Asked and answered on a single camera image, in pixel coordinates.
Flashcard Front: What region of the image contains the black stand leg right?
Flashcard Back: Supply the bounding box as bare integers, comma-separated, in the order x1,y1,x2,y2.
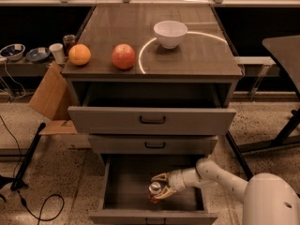
226,132,253,181

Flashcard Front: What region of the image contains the grey bottom drawer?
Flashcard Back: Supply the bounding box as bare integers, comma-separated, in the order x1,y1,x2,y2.
90,155,218,225

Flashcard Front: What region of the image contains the blue bowl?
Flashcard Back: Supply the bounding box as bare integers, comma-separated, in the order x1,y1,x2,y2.
25,47,50,63

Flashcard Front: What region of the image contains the orange fruit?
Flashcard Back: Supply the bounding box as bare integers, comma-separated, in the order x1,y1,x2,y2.
68,44,91,67

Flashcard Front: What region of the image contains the silver bowl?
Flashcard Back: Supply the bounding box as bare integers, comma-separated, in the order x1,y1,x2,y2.
0,43,25,62

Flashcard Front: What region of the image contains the black stand leg left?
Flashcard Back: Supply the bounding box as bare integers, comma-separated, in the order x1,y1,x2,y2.
10,123,46,191

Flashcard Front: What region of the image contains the brown cardboard piece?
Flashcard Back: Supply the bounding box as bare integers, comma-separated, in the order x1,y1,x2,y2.
29,62,72,120

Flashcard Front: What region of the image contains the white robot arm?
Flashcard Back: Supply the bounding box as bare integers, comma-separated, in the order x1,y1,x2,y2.
148,158,300,225

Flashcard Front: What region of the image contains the black stand leg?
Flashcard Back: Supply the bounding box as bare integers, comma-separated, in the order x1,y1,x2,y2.
226,132,253,181
10,123,46,191

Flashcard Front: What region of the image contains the black floor cable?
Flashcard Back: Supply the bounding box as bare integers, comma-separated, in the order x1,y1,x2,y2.
0,115,66,225

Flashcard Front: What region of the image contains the grey middle drawer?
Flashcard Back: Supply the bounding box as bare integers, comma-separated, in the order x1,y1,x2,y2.
89,135,218,156

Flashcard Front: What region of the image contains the dark glass jar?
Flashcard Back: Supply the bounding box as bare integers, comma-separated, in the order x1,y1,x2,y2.
63,35,77,53

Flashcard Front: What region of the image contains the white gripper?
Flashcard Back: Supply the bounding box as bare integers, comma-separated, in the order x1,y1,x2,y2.
151,170,187,200

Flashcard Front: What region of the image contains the white paper cup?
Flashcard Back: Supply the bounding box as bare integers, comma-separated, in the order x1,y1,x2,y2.
49,43,66,64

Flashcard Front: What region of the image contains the white bowl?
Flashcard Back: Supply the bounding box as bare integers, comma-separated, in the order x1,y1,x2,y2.
154,21,188,49

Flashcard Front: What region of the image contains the red apple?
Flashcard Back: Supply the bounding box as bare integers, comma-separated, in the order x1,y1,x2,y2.
112,44,135,70

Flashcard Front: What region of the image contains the grey three-drawer cabinet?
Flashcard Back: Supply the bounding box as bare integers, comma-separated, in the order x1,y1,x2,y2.
61,3,244,173

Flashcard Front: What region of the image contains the red coke can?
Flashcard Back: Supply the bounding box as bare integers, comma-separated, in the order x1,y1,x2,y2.
148,181,162,203

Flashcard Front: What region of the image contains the grey drawer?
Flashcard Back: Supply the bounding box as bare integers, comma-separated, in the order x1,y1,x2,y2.
68,82,235,136
90,155,218,225
89,135,218,156

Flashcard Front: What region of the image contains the grey top drawer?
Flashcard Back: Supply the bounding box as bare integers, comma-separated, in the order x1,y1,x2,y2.
68,82,235,136

